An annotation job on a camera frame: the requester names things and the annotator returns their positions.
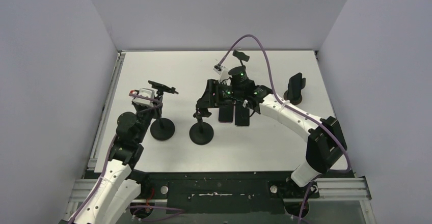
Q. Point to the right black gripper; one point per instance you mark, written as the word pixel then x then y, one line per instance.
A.
pixel 209 94

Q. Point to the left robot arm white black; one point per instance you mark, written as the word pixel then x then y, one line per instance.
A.
pixel 114 189

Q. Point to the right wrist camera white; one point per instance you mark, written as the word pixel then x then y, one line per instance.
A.
pixel 223 73

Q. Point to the black round-base phone stand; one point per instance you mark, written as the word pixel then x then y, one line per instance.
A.
pixel 241 56

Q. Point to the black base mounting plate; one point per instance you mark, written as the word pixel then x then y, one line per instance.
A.
pixel 220 192

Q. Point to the purple-edged black smartphone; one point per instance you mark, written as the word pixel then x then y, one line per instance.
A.
pixel 226 114

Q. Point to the black smartphone white edge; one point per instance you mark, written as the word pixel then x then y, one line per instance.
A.
pixel 242 116

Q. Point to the black phone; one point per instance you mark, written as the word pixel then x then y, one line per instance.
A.
pixel 162 87

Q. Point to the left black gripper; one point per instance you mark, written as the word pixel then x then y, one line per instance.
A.
pixel 156 112

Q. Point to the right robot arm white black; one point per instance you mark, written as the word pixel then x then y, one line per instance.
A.
pixel 324 137

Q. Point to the brown wooden round phone stand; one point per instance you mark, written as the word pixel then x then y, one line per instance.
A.
pixel 291 99

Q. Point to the dark blue-edged smartphone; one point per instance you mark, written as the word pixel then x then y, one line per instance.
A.
pixel 296 84

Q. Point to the tall black tripod phone stand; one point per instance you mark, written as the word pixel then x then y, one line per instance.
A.
pixel 162 129

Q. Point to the aluminium frame rail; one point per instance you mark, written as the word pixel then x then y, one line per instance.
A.
pixel 91 163

